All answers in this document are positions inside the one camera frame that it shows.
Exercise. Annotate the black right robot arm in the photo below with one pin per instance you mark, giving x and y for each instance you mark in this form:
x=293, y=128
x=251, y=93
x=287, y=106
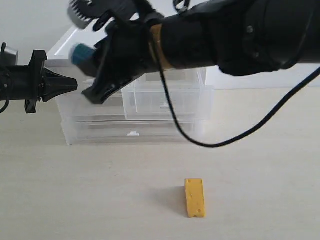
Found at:
x=241, y=37

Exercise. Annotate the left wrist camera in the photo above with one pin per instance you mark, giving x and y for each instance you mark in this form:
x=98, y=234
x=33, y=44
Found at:
x=8, y=55

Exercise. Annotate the white plastic drawer cabinet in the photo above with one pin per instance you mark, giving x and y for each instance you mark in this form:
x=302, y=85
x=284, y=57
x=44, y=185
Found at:
x=58, y=61

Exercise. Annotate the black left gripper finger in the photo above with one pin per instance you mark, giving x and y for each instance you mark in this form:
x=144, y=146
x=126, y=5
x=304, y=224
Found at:
x=51, y=92
x=55, y=80

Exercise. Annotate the yellow cheese wedge block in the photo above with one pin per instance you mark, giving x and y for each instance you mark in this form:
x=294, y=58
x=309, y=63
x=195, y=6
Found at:
x=195, y=199

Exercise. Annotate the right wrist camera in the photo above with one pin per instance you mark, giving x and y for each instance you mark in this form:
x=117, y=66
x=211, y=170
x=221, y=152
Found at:
x=83, y=12

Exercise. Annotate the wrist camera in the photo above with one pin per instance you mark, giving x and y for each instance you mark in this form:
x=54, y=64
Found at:
x=83, y=12
x=8, y=55

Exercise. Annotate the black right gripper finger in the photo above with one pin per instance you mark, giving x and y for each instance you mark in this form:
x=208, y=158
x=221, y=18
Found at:
x=112, y=76

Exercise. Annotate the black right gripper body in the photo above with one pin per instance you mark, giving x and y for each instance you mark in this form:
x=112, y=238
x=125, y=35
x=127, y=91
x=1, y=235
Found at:
x=124, y=54

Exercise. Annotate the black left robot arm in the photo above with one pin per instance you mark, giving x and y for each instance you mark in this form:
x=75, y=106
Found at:
x=32, y=83

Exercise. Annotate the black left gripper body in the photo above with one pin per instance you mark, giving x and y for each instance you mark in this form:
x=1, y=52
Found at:
x=23, y=82

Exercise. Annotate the teal label pill bottle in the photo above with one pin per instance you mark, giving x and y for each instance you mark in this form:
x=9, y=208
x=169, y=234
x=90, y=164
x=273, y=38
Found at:
x=81, y=56

